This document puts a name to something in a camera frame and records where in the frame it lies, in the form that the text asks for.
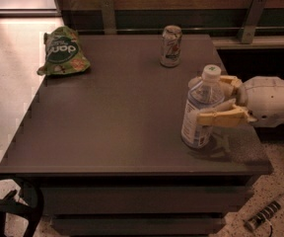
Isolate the green rice chip bag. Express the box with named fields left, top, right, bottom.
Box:
left=36, top=26, right=91, bottom=76

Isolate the black chair base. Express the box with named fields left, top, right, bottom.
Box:
left=0, top=175, right=44, bottom=237

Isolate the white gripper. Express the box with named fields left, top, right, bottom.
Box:
left=196, top=76, right=284, bottom=127

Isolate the blue plastic water bottle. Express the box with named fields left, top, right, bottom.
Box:
left=181, top=64, right=225, bottom=148

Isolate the silver soda can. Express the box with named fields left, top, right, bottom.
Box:
left=160, top=25, right=182, bottom=67

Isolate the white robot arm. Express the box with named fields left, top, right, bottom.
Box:
left=195, top=76, right=284, bottom=127

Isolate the white power strip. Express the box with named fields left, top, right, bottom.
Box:
left=244, top=194, right=284, bottom=232

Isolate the right metal wall bracket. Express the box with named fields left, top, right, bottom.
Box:
left=238, top=0, right=267, bottom=44

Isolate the dark drawer cabinet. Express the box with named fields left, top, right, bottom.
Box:
left=0, top=36, right=272, bottom=237

